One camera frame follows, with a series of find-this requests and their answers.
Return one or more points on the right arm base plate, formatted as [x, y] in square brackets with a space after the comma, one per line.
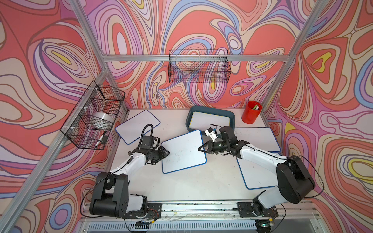
[250, 209]

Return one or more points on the yellow-framed whiteboard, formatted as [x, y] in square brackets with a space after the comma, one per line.
[202, 121]

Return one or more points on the silver tape roll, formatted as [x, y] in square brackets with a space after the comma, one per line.
[102, 120]

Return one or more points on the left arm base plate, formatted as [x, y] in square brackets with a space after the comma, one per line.
[148, 212]

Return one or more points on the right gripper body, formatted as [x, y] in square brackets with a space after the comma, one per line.
[217, 146]

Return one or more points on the red plastic cup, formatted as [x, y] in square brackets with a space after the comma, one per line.
[249, 115]

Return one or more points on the back wire basket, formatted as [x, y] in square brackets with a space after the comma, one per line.
[199, 66]

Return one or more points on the teal plastic storage box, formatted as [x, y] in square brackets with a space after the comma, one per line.
[209, 110]

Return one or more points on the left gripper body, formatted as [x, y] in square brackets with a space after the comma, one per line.
[155, 157]

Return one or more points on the left wire basket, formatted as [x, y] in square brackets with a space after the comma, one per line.
[97, 111]

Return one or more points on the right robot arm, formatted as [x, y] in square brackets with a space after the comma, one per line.
[294, 181]

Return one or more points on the wire basket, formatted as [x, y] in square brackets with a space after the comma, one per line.
[199, 66]
[97, 111]

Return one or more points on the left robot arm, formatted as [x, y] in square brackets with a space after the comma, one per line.
[111, 196]

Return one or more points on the marker in wire basket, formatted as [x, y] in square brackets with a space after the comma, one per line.
[101, 140]

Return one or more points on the blue whiteboard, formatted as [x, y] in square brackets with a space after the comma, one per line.
[184, 153]
[130, 130]
[259, 171]
[262, 138]

